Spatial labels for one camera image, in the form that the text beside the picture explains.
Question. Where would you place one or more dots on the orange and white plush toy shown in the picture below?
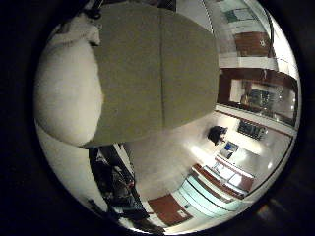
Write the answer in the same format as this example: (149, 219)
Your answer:
(69, 91)

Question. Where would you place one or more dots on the person in dark clothes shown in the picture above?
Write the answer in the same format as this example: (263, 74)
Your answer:
(216, 134)

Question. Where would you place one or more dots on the computer monitor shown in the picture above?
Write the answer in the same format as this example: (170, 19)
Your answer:
(228, 149)

